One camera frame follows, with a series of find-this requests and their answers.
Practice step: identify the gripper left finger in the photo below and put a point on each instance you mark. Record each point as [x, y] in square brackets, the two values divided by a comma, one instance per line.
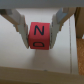
[19, 26]

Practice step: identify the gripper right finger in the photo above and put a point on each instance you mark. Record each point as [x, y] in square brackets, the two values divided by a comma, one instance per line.
[57, 26]

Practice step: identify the pink block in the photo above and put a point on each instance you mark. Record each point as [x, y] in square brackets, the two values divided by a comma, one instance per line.
[40, 35]

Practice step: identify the white cabinet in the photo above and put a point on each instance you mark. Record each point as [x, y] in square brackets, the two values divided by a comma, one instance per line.
[13, 53]

